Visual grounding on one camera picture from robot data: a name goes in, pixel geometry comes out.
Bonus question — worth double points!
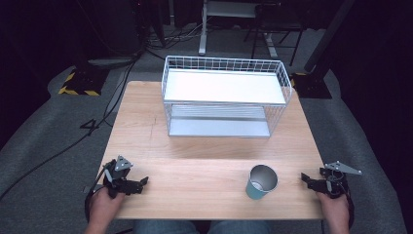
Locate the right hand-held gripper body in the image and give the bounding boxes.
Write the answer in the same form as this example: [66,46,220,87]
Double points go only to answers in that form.
[319,160,363,200]

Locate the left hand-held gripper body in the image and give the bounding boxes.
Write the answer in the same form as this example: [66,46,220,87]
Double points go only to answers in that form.
[102,155,134,200]

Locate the person's left hand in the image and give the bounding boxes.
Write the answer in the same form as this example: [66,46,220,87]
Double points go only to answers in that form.
[87,186,127,229]

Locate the person's right hand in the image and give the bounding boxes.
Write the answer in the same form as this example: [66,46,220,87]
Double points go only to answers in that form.
[316,190,351,228]

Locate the person's legs in jeans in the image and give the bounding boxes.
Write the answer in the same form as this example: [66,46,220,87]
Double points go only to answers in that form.
[131,219,275,234]

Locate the teal cup with metal inside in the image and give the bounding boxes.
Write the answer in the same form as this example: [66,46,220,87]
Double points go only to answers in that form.
[244,164,280,201]

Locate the black stand base striped tape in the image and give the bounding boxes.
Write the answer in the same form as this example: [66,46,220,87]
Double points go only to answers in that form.
[57,65,111,98]
[289,71,334,100]

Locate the black chair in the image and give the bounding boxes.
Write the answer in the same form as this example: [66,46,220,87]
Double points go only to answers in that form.
[243,2,308,67]

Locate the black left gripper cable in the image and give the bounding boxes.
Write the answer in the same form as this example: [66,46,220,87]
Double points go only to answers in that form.
[84,169,111,223]

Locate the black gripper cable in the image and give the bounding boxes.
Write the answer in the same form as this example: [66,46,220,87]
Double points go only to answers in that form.
[344,189,356,229]
[84,169,111,223]

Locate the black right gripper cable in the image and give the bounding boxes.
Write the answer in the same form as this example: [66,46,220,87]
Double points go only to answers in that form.
[344,189,356,229]

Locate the long black floor cable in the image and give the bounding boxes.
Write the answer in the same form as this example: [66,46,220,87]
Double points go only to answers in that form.
[0,59,139,201]

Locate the white wire shelf rack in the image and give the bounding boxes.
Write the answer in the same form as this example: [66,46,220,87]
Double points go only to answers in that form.
[161,55,293,139]

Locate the black slanted stand post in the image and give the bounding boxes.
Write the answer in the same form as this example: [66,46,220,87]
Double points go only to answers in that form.
[303,0,357,74]

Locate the bundle of floor cables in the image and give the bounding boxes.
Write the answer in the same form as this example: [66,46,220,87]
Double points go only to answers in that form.
[142,22,212,61]

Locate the white metal desk frame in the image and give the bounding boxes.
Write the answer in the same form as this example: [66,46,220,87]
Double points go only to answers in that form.
[198,0,281,59]

